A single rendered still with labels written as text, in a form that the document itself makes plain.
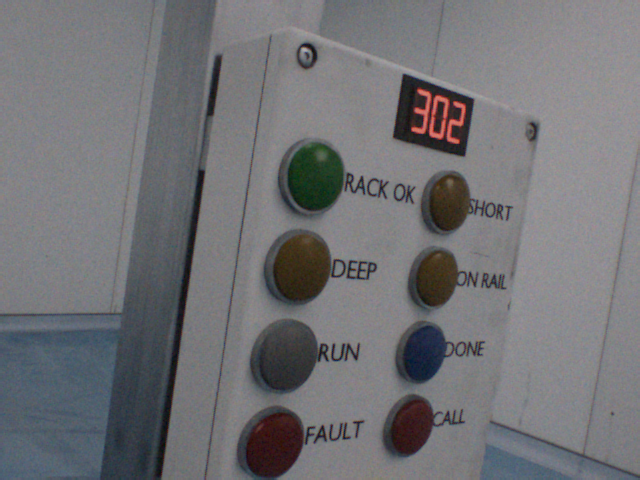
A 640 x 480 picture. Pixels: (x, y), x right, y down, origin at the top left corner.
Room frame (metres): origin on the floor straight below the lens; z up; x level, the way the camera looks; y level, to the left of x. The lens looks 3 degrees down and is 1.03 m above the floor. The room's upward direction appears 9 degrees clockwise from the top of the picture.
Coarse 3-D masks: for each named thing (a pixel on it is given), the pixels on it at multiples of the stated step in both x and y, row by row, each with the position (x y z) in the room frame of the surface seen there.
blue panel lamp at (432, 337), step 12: (420, 336) 0.30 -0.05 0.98; (432, 336) 0.30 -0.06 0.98; (408, 348) 0.30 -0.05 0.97; (420, 348) 0.30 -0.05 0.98; (432, 348) 0.30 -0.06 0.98; (444, 348) 0.31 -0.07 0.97; (408, 360) 0.30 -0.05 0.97; (420, 360) 0.30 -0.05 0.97; (432, 360) 0.30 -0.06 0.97; (408, 372) 0.30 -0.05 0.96; (420, 372) 0.30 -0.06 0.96; (432, 372) 0.30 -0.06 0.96
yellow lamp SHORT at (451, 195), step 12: (444, 180) 0.30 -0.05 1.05; (456, 180) 0.30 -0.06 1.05; (432, 192) 0.30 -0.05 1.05; (444, 192) 0.30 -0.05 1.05; (456, 192) 0.30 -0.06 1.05; (468, 192) 0.31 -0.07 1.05; (432, 204) 0.30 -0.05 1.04; (444, 204) 0.30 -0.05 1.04; (456, 204) 0.30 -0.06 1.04; (468, 204) 0.31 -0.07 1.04; (432, 216) 0.30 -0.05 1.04; (444, 216) 0.30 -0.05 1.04; (456, 216) 0.30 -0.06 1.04; (444, 228) 0.30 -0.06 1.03
